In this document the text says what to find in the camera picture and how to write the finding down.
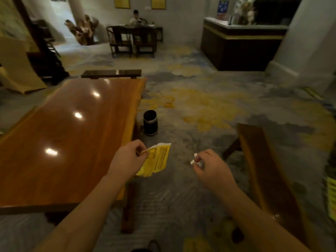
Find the large white pillar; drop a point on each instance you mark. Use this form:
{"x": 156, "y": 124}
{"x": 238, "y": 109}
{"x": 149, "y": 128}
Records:
{"x": 304, "y": 41}

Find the yellow paper packet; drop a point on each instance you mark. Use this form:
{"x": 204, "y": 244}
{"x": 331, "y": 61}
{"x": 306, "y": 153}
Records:
{"x": 154, "y": 160}

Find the long wooden bench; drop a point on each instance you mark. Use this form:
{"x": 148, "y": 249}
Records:
{"x": 273, "y": 178}

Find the dark wooden desk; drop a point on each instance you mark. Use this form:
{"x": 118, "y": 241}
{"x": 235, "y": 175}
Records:
{"x": 143, "y": 32}

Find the person's right forearm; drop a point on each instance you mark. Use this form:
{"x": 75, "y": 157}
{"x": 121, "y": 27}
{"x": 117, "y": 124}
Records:
{"x": 258, "y": 224}

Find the dark wooden armchair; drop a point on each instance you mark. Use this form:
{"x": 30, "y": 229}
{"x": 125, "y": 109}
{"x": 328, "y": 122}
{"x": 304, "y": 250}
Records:
{"x": 144, "y": 40}
{"x": 118, "y": 40}

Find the person's left fingers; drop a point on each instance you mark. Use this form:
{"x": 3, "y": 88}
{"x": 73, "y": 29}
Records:
{"x": 141, "y": 149}

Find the dark wooden shelf unit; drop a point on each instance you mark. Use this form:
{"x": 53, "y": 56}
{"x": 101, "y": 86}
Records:
{"x": 46, "y": 49}

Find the person's left hand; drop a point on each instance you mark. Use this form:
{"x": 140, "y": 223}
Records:
{"x": 126, "y": 161}

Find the yellow framed wall picture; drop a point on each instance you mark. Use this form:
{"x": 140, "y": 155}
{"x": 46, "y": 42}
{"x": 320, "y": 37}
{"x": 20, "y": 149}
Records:
{"x": 122, "y": 2}
{"x": 158, "y": 2}

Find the beige covered chair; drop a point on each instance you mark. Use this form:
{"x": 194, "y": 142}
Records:
{"x": 17, "y": 66}

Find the carved tree root sculpture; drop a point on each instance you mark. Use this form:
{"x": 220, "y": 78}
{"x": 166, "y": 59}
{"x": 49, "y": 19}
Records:
{"x": 82, "y": 29}

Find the white flower arrangement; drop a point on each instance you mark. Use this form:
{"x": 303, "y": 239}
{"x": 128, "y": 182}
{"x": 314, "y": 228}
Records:
{"x": 245, "y": 9}

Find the long polished wooden table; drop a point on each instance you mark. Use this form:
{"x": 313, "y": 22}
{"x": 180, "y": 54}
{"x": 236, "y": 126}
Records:
{"x": 68, "y": 139}

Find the person's right fingers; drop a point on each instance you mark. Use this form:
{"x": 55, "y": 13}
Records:
{"x": 202, "y": 157}

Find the small white wrapper scrap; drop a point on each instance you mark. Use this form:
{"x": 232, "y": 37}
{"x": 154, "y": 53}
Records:
{"x": 195, "y": 160}

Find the person's right hand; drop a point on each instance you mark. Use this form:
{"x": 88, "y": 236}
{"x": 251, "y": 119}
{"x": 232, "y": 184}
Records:
{"x": 214, "y": 171}

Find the person's left forearm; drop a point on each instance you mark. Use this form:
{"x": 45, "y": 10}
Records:
{"x": 86, "y": 217}

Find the black cylindrical trash bin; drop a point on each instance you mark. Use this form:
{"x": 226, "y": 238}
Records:
{"x": 150, "y": 122}

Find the dark wooden bench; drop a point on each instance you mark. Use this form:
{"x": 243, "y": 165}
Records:
{"x": 111, "y": 73}

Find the dark reception counter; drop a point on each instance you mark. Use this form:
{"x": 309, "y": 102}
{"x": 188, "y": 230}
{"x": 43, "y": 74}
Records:
{"x": 236, "y": 47}

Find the blue sign stand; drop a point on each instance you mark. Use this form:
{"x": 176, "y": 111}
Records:
{"x": 222, "y": 7}

